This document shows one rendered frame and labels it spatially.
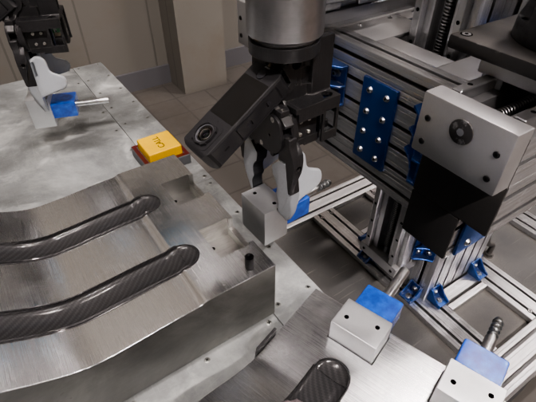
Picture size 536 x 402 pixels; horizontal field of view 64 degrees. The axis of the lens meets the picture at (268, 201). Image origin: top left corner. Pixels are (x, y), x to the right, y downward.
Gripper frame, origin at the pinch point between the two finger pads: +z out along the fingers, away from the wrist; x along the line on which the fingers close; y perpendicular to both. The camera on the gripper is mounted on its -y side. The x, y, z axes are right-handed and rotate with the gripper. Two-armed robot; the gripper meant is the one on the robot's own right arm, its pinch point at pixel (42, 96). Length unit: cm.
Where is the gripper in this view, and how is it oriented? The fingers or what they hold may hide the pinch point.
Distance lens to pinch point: 86.6
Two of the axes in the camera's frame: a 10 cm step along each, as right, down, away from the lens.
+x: -2.6, -6.3, 7.3
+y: 9.7, -1.7, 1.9
